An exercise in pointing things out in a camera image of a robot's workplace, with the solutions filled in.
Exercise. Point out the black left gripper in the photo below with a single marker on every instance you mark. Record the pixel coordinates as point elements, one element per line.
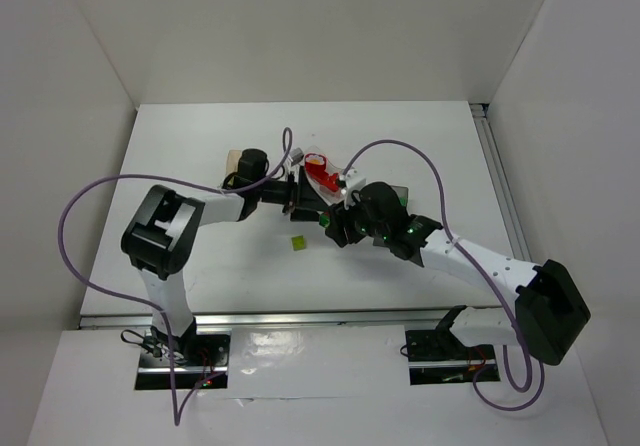
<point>292,196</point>

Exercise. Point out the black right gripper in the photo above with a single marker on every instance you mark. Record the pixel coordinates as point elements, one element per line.
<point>338,226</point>

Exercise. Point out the red 2x4 lego brick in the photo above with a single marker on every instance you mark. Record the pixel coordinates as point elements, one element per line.
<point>331,182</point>

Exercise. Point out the lime 2x2 lego plate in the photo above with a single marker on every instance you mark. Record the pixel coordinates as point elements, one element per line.
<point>298,243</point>

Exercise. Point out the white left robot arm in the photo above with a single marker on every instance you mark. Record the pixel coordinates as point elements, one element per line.
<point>161,235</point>

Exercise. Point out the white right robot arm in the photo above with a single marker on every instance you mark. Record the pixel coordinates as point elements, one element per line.
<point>539,307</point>

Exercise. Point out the clear plastic container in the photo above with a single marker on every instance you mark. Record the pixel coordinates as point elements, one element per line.
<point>325,195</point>

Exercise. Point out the grey translucent plastic container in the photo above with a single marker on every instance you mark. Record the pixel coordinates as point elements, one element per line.
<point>403,194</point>

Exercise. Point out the tan translucent plastic container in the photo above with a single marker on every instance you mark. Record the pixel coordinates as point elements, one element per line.
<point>232,159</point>

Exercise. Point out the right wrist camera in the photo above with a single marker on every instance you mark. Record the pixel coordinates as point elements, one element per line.
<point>350,181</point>

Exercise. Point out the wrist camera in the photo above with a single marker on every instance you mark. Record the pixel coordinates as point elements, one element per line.
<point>350,181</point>
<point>296,156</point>

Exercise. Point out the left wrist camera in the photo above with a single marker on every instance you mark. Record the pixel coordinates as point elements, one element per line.
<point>296,156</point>

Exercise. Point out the aluminium mounting rail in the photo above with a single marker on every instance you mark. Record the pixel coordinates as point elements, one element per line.
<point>219,322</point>

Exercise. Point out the aluminium side rail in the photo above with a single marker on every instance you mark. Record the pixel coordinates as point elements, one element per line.
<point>497,242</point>

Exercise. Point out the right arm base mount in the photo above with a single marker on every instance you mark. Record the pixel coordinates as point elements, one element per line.
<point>436,357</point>

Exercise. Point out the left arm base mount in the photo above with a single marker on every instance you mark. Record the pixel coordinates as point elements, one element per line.
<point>209,356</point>

